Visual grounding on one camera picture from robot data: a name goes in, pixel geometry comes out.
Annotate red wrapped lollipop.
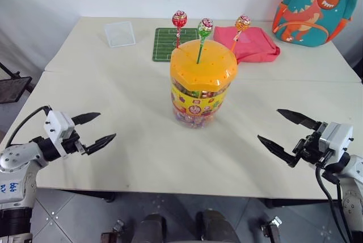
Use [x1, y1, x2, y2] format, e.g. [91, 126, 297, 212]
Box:
[171, 10, 189, 49]

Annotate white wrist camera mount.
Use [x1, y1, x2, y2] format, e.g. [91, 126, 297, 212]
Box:
[318, 121, 355, 167]
[44, 109, 76, 159]

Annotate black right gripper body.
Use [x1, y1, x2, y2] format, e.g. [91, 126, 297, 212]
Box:
[292, 129, 324, 167]

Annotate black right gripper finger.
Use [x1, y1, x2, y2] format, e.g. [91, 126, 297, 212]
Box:
[276, 108, 323, 132]
[256, 134, 299, 168]

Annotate orange-lidded clear lollipop jar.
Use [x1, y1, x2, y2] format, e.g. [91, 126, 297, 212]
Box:
[169, 39, 238, 131]

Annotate pink cloth bag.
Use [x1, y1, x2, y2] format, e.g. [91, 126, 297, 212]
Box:
[213, 25, 282, 64]

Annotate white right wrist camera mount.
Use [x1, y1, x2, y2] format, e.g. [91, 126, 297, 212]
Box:
[318, 121, 355, 167]

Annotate small metal bracket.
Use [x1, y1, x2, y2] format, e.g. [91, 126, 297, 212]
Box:
[100, 219, 126, 243]
[260, 215, 283, 243]

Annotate black table frame bar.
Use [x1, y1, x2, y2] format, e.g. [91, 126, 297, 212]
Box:
[264, 198, 332, 209]

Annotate green soccer field mat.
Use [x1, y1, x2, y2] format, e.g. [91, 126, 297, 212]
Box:
[152, 27, 201, 63]

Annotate clear square plastic plate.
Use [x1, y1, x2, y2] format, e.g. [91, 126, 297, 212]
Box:
[103, 20, 137, 49]

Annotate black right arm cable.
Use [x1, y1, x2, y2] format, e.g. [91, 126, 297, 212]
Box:
[315, 165, 353, 243]

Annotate green wrapped lollipop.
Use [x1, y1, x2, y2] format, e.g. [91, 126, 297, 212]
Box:
[196, 17, 214, 65]

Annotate orange wrapped lollipop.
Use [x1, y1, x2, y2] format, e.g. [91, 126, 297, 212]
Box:
[230, 14, 252, 52]

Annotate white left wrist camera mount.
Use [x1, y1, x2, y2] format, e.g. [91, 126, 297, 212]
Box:
[44, 109, 76, 159]

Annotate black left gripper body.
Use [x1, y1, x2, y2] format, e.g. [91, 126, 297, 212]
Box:
[61, 130, 87, 156]

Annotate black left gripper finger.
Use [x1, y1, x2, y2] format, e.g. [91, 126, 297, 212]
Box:
[85, 133, 117, 156]
[71, 112, 102, 127]

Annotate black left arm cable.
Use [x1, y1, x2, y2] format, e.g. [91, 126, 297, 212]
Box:
[5, 106, 53, 148]

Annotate teal dinosaur backpack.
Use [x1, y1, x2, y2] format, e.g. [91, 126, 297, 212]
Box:
[272, 0, 362, 48]

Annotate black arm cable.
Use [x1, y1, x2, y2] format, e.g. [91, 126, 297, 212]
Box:
[5, 106, 53, 148]
[315, 165, 353, 243]

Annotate black mesh stand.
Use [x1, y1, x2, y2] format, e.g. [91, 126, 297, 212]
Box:
[0, 61, 33, 105]

